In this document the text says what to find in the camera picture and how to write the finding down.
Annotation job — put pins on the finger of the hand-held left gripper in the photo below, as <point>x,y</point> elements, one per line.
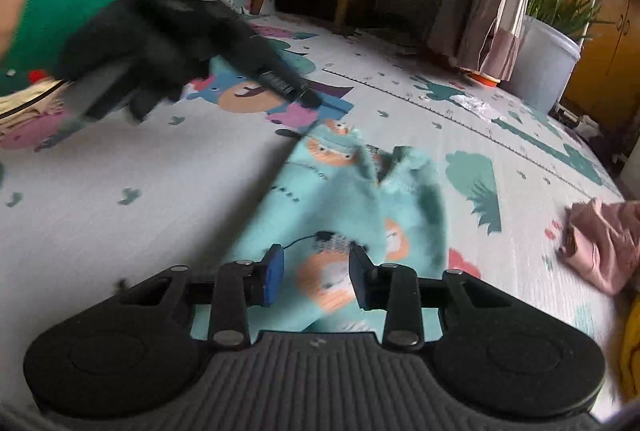
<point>280,78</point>
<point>95,108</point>

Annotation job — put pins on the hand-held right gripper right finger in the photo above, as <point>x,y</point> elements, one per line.
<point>358,278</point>

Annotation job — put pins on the crumpled white plastic wrapper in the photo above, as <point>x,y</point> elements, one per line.
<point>475,106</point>

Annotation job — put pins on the green potted plant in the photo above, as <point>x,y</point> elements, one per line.
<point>560,6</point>

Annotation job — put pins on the small orange object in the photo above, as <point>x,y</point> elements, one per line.
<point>482,78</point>

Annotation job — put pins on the person's left forearm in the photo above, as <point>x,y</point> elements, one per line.
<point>45,21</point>

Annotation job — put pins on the cartoon printed play mat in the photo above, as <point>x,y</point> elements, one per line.
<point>150,191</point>

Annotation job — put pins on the yellow wooden cabinet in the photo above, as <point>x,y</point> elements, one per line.
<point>607,36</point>

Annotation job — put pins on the yellow cloth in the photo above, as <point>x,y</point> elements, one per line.
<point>631,351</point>

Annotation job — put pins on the folded beige pink clothes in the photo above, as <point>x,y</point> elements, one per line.
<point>25,116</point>

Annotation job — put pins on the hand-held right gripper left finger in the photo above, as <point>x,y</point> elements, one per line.
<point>275,275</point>

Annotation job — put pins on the white plastic bucket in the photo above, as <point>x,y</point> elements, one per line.
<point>542,61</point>

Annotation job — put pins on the teal animal print garment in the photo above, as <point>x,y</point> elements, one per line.
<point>400,191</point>

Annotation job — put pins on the pink cloth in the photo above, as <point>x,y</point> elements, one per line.
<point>605,241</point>

